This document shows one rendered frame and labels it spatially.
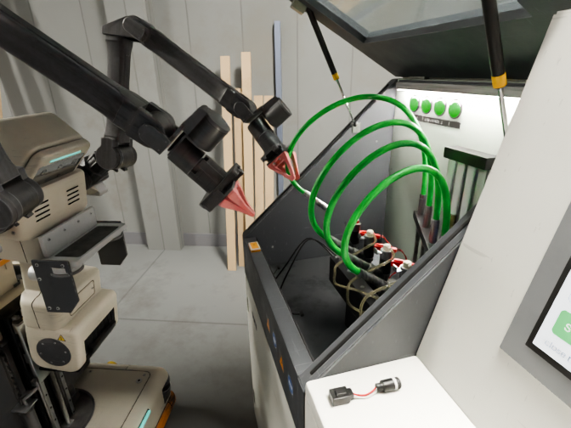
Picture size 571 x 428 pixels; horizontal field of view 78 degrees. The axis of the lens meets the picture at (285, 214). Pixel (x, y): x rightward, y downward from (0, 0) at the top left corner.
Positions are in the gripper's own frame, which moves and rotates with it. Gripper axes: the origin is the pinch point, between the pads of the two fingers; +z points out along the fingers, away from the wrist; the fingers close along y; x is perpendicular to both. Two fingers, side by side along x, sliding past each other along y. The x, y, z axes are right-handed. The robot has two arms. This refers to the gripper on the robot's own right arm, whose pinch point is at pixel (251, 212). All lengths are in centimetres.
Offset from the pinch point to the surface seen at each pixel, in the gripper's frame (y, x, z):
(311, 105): 25, 214, 22
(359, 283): 2.8, 6.7, 34.2
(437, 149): 41, 31, 32
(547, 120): 45, -21, 15
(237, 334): -99, 104, 73
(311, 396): -8.4, -25.9, 23.6
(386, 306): 9.6, -18.1, 24.9
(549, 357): 24, -36, 31
